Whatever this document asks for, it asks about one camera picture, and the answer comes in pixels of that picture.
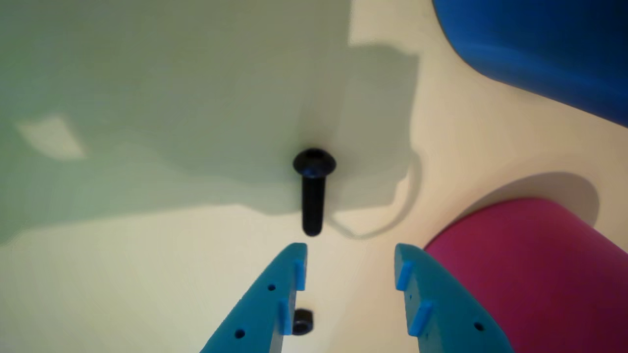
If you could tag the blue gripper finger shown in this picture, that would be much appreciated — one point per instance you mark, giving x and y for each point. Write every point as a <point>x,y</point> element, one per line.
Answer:
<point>451,309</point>
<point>260,309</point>

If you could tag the pink round box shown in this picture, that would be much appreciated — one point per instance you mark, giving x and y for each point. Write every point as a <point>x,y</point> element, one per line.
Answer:
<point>539,279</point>

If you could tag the black bolt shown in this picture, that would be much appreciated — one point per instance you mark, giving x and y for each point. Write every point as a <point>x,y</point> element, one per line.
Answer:
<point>313,191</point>

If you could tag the blue round box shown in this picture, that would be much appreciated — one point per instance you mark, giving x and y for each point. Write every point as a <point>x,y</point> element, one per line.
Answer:
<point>544,46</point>

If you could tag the black nut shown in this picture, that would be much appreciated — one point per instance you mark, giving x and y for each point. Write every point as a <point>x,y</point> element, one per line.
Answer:
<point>302,322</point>

